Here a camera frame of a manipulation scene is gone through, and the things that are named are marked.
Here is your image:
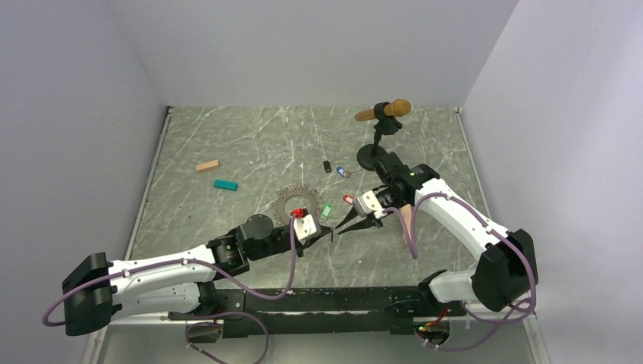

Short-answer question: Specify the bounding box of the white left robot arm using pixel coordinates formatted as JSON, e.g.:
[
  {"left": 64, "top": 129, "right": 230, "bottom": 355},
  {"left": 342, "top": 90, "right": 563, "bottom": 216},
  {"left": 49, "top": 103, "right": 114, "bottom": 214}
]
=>
[{"left": 61, "top": 213, "right": 332, "bottom": 337}]

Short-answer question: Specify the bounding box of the green key tag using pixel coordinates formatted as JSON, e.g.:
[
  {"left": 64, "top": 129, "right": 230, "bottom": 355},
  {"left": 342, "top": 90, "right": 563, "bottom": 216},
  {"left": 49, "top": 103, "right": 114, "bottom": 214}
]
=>
[{"left": 321, "top": 203, "right": 332, "bottom": 219}]

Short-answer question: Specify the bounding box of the metal disc with keyrings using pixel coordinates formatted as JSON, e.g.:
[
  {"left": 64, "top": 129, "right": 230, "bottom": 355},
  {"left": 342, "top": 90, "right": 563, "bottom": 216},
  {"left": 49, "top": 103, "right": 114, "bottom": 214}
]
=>
[{"left": 271, "top": 184, "right": 321, "bottom": 225}]

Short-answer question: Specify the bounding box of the pink toy microphone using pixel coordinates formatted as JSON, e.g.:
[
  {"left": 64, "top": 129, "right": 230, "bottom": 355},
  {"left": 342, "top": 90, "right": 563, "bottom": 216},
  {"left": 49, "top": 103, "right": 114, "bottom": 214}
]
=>
[{"left": 400, "top": 204, "right": 414, "bottom": 250}]

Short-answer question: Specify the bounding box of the black microphone stand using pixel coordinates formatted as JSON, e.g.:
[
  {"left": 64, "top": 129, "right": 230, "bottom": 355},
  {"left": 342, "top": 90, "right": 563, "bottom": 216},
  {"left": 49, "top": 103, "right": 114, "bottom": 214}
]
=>
[{"left": 356, "top": 116, "right": 403, "bottom": 171}]

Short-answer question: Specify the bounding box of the teal wooden block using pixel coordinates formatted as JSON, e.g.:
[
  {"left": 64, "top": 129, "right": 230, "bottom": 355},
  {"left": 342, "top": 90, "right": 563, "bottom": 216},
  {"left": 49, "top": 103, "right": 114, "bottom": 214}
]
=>
[{"left": 213, "top": 179, "right": 238, "bottom": 191}]

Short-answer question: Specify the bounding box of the natural wooden block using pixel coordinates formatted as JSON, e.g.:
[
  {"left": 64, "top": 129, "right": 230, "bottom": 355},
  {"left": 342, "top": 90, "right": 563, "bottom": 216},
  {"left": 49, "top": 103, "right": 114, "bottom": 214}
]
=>
[{"left": 196, "top": 160, "right": 220, "bottom": 173}]

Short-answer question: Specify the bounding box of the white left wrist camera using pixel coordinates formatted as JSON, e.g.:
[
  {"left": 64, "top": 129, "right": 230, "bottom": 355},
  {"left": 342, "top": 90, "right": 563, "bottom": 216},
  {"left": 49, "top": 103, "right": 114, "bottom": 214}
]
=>
[{"left": 291, "top": 209, "right": 321, "bottom": 242}]

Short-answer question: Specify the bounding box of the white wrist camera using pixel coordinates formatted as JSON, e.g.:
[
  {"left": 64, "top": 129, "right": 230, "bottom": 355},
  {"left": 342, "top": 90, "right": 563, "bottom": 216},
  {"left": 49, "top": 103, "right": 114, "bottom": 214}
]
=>
[
  {"left": 353, "top": 190, "right": 385, "bottom": 220},
  {"left": 291, "top": 209, "right": 321, "bottom": 242}
]

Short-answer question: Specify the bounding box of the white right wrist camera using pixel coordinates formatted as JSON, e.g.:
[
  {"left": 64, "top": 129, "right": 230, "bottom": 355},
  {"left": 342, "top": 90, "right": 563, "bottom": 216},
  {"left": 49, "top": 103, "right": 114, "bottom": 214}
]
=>
[{"left": 353, "top": 190, "right": 385, "bottom": 220}]

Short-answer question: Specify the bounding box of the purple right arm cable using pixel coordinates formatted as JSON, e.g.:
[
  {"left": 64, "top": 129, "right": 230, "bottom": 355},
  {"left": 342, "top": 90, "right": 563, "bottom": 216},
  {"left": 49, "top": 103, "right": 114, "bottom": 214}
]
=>
[{"left": 384, "top": 193, "right": 539, "bottom": 353}]

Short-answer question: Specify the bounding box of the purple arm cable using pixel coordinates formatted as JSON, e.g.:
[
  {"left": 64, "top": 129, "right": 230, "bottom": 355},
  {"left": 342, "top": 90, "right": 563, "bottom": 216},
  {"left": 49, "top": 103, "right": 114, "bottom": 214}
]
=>
[
  {"left": 41, "top": 213, "right": 300, "bottom": 364},
  {"left": 384, "top": 193, "right": 539, "bottom": 353}
]

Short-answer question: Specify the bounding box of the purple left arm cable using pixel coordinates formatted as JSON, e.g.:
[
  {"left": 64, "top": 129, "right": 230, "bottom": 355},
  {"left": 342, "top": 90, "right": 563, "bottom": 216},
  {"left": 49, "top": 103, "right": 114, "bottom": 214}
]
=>
[{"left": 41, "top": 213, "right": 300, "bottom": 364}]

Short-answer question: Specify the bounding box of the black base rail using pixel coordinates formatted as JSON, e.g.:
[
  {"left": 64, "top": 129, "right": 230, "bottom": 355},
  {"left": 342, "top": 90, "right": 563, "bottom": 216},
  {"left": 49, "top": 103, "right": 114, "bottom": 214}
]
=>
[{"left": 168, "top": 286, "right": 468, "bottom": 338}]

